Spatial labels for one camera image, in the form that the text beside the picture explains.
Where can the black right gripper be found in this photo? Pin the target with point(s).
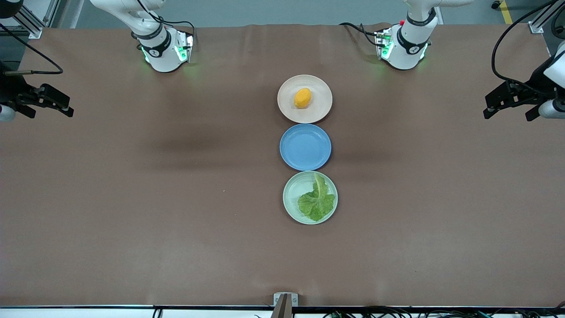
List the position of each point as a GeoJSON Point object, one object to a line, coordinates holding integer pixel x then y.
{"type": "Point", "coordinates": [10, 92]}

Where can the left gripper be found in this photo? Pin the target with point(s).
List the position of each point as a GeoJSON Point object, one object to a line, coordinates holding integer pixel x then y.
{"type": "Point", "coordinates": [531, 89]}

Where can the yellow lemon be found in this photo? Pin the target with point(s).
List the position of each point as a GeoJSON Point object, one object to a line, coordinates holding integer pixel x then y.
{"type": "Point", "coordinates": [303, 98]}

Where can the green lettuce leaf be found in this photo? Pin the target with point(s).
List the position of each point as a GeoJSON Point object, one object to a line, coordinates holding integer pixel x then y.
{"type": "Point", "coordinates": [315, 203]}

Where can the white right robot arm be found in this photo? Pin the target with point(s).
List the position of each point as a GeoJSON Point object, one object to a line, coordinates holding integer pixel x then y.
{"type": "Point", "coordinates": [161, 57]}

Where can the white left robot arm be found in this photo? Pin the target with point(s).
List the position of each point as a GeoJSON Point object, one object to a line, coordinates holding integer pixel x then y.
{"type": "Point", "coordinates": [410, 53]}

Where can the black caster wheel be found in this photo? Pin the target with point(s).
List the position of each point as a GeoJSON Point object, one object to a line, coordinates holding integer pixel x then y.
{"type": "Point", "coordinates": [496, 5]}

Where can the brown table cover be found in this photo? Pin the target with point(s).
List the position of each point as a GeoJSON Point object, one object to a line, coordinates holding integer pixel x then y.
{"type": "Point", "coordinates": [132, 221]}

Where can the blue round plate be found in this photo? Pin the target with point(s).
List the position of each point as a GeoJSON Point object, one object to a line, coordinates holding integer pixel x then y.
{"type": "Point", "coordinates": [305, 148]}

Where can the beige round plate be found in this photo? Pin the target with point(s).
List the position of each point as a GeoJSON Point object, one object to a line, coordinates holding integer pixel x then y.
{"type": "Point", "coordinates": [289, 106]}

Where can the pale green round plate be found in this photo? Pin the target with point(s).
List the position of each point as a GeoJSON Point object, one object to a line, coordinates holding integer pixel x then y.
{"type": "Point", "coordinates": [293, 190]}

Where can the aluminium frame profile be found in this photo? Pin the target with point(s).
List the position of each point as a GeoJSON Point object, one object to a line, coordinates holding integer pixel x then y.
{"type": "Point", "coordinates": [536, 27]}
{"type": "Point", "coordinates": [31, 24]}

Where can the grey metal mounting bracket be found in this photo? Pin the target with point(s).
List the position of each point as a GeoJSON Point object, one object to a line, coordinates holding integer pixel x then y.
{"type": "Point", "coordinates": [293, 299]}

